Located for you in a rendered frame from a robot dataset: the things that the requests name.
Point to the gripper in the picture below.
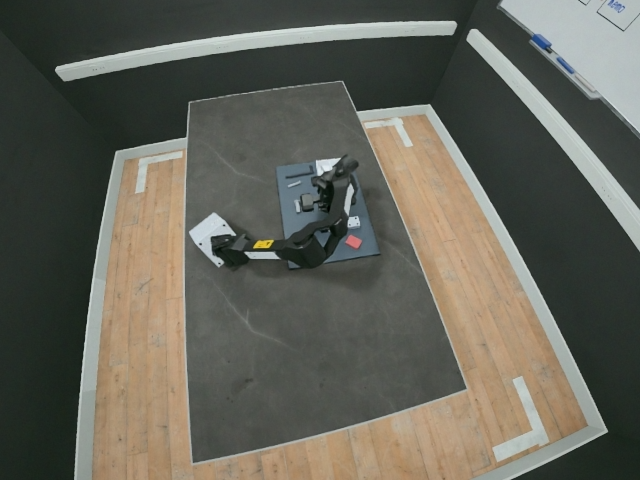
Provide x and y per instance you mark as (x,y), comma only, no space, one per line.
(307,202)

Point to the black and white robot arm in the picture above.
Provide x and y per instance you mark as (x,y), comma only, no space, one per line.
(304,250)

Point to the red flat rectangular block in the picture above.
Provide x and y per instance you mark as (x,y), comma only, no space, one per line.
(353,242)

